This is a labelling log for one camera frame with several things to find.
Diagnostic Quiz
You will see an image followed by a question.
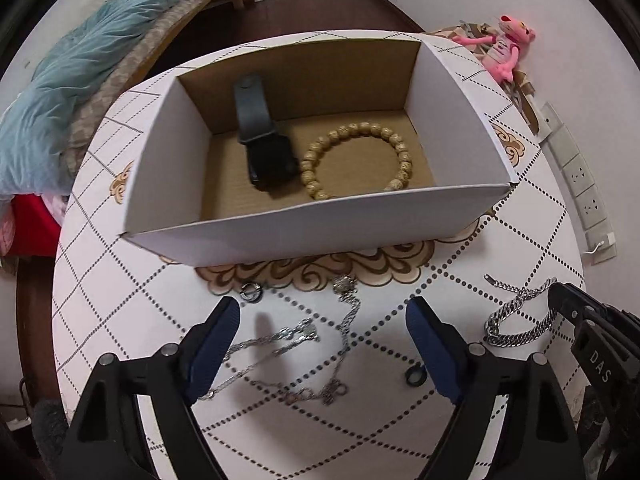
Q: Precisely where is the wooden bead bracelet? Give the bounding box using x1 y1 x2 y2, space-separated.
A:
299 121 414 202

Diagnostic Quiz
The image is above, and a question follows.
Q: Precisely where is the patterned white tablecloth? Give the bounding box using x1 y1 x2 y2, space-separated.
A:
52 30 582 479

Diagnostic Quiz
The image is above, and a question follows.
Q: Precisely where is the teal fluffy blanket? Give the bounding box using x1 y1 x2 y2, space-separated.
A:
1 0 179 196

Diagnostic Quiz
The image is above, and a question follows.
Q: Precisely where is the white wall socket strip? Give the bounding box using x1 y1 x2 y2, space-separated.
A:
538 102 614 243

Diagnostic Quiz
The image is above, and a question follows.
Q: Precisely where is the white charger with cable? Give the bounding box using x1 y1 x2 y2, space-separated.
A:
582 231 617 264

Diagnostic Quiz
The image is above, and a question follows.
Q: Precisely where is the red bed sheet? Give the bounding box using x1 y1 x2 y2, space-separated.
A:
1 195 61 258

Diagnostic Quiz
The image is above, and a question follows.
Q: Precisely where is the thick silver chain bracelet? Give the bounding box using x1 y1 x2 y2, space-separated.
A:
482 273 561 350

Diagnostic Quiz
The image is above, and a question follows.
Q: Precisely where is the bed with patterned mattress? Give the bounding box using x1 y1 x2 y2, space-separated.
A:
64 0 246 162

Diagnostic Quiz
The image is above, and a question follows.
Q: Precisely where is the thin silver pendant necklace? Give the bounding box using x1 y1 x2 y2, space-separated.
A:
196 275 362 408

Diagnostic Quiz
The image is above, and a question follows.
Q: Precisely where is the white cardboard box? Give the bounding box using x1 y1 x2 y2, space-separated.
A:
122 32 518 268

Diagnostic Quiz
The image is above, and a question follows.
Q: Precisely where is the pink panther plush toy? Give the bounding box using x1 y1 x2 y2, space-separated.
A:
451 14 537 84

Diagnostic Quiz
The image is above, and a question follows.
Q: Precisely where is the black smart watch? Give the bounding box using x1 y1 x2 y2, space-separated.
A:
233 74 298 192

